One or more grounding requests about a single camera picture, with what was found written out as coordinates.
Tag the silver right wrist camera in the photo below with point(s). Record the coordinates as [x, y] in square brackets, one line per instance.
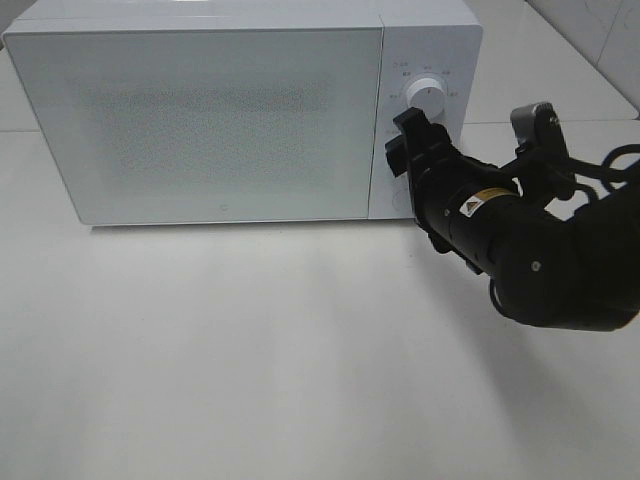
[541, 155]

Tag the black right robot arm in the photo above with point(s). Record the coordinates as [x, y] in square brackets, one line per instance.
[557, 237]

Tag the white microwave oven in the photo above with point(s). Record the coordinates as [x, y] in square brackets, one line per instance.
[440, 38]

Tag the white microwave door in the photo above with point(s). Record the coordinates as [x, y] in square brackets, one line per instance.
[203, 127]

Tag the round door release button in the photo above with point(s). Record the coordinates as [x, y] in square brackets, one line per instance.
[401, 203]

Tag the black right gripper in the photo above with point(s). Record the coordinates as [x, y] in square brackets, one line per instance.
[466, 207]

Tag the upper white power knob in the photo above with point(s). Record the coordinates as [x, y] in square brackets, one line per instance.
[427, 93]

